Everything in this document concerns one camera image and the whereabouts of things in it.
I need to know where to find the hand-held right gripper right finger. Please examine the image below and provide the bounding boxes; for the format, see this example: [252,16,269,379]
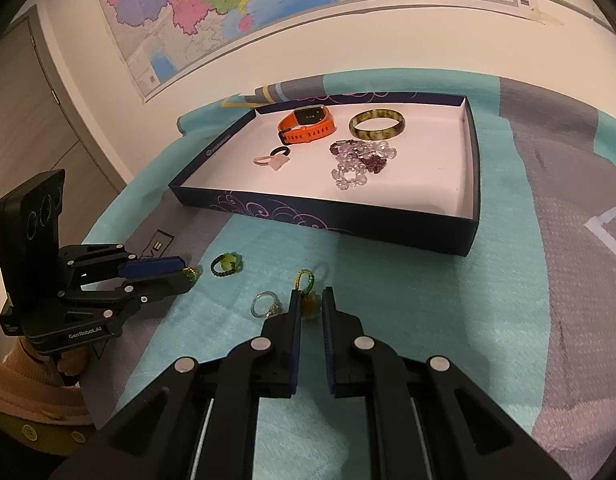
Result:
[322,286,564,480]

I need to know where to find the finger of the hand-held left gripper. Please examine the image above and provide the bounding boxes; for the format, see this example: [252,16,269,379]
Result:
[58,244,185,287]
[60,276,195,322]

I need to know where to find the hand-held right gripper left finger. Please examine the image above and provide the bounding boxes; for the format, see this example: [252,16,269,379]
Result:
[52,287,303,480]

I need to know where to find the yellow-green beaded ring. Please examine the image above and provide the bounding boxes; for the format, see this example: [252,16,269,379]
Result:
[294,268,321,321]

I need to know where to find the clear crystal bead bracelet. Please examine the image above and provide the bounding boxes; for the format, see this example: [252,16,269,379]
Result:
[332,141,399,192]

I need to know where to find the pink stone ring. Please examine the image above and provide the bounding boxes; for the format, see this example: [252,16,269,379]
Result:
[253,152,293,171]

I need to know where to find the dark blue shallow box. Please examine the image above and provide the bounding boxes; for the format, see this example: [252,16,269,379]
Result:
[169,91,481,257]

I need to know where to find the purple bead bracelet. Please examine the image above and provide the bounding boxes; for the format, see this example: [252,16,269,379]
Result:
[329,139,369,158]

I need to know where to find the green mottled bangle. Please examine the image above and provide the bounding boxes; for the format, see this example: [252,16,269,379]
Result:
[349,108,406,142]

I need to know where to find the orange strap watch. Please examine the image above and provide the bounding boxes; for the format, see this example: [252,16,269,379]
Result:
[277,105,337,145]

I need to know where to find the person's left forearm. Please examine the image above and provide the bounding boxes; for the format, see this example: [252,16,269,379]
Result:
[0,337,93,428]

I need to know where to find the person's left hand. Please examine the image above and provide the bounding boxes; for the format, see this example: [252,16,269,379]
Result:
[55,342,92,386]

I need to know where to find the grey wooden door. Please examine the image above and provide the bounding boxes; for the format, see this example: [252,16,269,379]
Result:
[0,5,131,261]

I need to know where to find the person's olive buttoned garment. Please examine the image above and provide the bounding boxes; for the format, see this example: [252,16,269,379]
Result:
[0,405,96,480]

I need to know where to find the teal and grey patterned cloth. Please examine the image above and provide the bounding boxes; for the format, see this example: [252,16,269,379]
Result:
[82,72,616,466]

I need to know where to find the silver ring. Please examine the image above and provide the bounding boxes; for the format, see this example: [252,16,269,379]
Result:
[251,292,283,318]

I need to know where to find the green bead black band ring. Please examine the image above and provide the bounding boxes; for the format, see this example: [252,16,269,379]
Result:
[210,252,243,278]

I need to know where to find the colourful wall map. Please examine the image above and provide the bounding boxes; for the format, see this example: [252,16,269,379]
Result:
[91,0,534,103]

